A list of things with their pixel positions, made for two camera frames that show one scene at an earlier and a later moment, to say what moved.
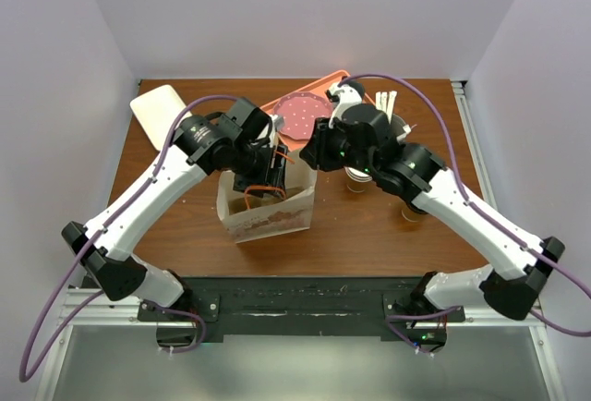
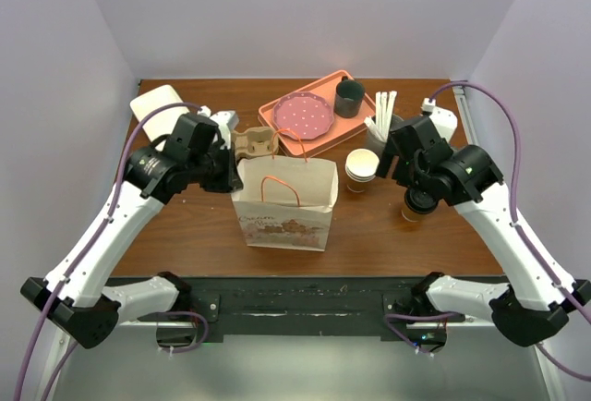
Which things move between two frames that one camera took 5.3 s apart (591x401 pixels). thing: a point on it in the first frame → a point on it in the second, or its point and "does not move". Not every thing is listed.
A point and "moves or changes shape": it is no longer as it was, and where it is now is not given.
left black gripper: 271,179 → 231,180
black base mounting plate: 302,306 does not move
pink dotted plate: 299,112 does not move
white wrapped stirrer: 380,101 does not move
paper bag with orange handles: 253,217 moves or changes shape
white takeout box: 158,111 does not move
